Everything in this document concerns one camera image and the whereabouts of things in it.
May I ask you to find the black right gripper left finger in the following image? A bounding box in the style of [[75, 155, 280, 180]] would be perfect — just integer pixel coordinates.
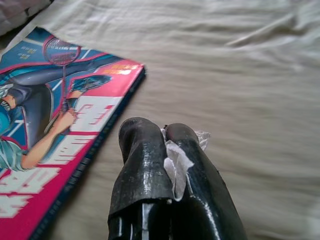
[[107, 116, 176, 240]]

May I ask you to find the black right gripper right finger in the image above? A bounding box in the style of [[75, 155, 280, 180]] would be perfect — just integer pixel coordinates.
[[159, 122, 249, 240]]

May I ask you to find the pink blue comic book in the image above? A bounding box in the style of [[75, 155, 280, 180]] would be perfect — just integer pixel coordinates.
[[0, 26, 147, 240]]

